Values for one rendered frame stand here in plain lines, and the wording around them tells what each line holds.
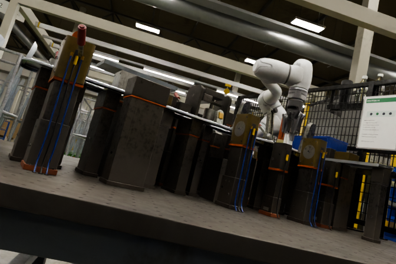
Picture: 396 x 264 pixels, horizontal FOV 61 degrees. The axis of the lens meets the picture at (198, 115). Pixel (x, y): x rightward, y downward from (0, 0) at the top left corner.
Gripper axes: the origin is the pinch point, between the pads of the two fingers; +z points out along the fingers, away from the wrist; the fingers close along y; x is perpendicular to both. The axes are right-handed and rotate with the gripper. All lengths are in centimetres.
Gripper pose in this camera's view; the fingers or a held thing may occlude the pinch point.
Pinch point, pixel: (287, 141)
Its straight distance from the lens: 167.1
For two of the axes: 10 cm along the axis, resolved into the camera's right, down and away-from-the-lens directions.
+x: 8.2, 2.9, 4.9
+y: 5.1, -0.2, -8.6
